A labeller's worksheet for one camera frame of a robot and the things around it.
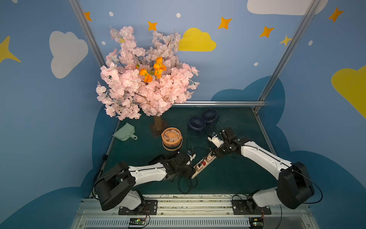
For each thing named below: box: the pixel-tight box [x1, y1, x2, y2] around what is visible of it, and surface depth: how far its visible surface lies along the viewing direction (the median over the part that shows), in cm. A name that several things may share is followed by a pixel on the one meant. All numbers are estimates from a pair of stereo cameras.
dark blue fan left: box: [187, 115, 206, 137], surface depth 103 cm
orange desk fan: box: [161, 126, 183, 152], surface depth 97 cm
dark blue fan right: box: [202, 107, 220, 125], surface depth 109 cm
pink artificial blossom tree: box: [96, 25, 201, 132], surface depth 65 cm
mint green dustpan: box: [111, 122, 138, 142], surface depth 109 cm
